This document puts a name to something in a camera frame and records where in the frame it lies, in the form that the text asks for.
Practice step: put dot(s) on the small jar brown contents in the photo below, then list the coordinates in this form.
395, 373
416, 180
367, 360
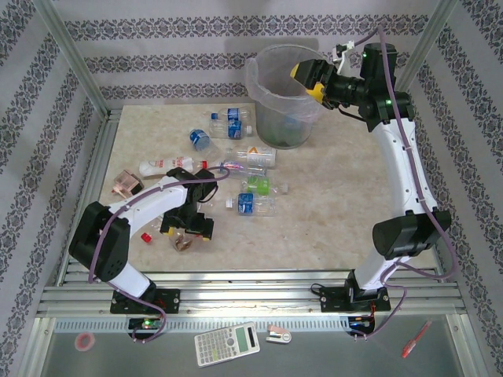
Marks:
181, 244

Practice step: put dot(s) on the aluminium frame bar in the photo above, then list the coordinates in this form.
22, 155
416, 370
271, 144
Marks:
34, 361
471, 361

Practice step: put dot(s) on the aluminium frame post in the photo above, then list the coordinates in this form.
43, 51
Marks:
429, 39
74, 59

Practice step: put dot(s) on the clear plastic bin liner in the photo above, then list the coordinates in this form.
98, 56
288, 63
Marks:
253, 84

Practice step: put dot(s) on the green label plastic bottle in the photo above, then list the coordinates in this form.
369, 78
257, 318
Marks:
259, 184

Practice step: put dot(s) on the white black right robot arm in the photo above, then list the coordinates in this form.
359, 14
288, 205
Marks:
404, 169

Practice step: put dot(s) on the circuit board green light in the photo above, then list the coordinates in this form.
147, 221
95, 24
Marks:
147, 324

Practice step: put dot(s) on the grey translucent waste bin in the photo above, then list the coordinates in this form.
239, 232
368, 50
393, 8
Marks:
267, 129

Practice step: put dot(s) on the aluminium cross rails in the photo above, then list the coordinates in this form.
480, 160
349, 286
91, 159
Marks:
255, 292

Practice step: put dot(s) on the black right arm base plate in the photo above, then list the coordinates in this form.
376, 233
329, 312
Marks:
334, 304

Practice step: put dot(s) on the small circuit board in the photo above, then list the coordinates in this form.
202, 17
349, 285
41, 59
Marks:
359, 322

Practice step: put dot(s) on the white cap blue label bottle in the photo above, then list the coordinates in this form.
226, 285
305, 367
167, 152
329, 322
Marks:
245, 204
235, 129
198, 140

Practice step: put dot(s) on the pink square container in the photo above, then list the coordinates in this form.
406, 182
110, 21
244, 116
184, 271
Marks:
127, 182

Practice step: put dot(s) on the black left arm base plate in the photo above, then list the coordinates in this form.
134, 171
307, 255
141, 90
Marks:
173, 300

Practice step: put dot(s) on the red pen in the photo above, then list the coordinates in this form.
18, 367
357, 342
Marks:
412, 345

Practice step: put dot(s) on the white scientific calculator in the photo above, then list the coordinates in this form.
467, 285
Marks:
220, 347

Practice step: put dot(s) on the red label crushed bottle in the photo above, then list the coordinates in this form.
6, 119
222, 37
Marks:
146, 237

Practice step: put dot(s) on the pink tape roll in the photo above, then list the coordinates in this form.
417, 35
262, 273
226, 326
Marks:
76, 342

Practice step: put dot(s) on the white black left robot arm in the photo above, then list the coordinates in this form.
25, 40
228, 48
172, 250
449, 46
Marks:
153, 200

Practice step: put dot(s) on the pink white stapler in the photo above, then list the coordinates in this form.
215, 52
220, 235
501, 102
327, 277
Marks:
279, 335

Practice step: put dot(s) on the slotted metal strip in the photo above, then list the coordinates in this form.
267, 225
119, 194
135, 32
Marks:
106, 325

